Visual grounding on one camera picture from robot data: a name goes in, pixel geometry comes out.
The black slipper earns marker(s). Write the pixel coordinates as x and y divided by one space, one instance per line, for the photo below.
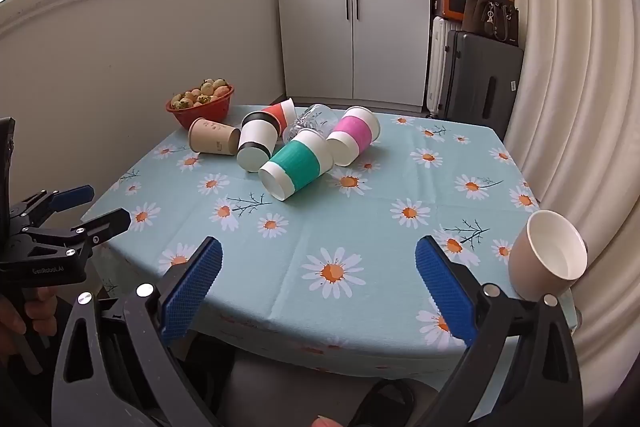
382 402

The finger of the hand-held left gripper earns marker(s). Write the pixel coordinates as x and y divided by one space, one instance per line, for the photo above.
107 224
72 198

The red bowl of fruit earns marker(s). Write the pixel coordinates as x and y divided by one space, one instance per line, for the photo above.
205 113

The blue daisy print tablecloth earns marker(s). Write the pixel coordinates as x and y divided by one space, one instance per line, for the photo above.
350 207

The red and white cup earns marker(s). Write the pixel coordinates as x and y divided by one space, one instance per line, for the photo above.
278 109

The brown handbag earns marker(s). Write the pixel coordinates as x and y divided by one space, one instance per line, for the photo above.
492 22

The white wardrobe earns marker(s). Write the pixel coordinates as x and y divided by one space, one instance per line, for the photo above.
390 7

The green sleeved white cup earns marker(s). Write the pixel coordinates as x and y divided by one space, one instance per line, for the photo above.
297 162

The brown paper cup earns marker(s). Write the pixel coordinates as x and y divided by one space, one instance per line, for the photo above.
212 136

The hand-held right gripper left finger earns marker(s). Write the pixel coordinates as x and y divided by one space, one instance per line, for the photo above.
192 292

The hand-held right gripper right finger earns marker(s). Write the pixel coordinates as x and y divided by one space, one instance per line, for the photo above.
445 292

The white suitcase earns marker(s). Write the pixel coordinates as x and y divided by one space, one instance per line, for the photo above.
437 67

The dark grey suitcase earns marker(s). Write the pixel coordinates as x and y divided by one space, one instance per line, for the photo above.
480 82

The clear drinking glass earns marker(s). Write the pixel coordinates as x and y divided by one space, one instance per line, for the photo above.
315 117

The pile of small fruits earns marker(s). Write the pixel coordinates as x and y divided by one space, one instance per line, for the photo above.
202 93

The person's foot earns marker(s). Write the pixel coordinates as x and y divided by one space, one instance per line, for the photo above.
327 422

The black banded white cup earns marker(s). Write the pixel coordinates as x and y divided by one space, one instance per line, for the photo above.
257 132

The person's left hand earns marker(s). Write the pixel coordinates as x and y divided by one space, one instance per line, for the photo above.
40 297

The pink sleeved white cup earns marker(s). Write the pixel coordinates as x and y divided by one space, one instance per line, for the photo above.
352 133

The beige paper cup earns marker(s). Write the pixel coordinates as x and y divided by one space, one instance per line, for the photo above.
535 257

